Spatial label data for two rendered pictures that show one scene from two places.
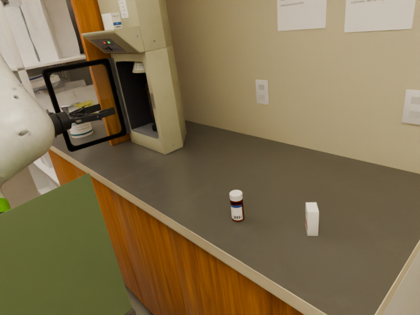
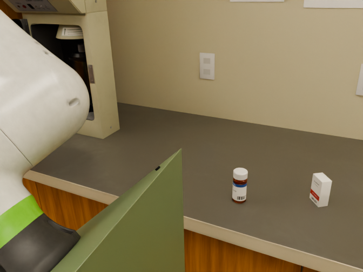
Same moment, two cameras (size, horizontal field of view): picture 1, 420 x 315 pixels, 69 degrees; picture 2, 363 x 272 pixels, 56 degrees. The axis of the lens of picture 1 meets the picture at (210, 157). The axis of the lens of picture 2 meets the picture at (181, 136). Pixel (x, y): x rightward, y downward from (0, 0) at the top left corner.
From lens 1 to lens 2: 39 cm
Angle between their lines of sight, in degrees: 20
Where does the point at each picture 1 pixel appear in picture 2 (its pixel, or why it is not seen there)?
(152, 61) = (93, 25)
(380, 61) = (338, 37)
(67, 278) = not seen: outside the picture
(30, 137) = (80, 107)
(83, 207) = (175, 191)
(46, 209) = (157, 196)
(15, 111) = (60, 72)
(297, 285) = (341, 255)
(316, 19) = not seen: outside the picture
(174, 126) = (112, 104)
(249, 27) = not seen: outside the picture
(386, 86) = (342, 61)
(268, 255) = (294, 231)
